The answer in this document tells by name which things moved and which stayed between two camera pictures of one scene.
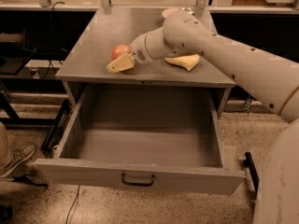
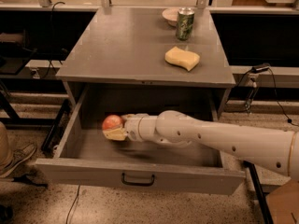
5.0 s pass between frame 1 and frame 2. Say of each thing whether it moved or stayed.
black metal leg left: stayed
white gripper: moved
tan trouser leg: stayed
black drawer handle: stayed
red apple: moved
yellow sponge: stayed
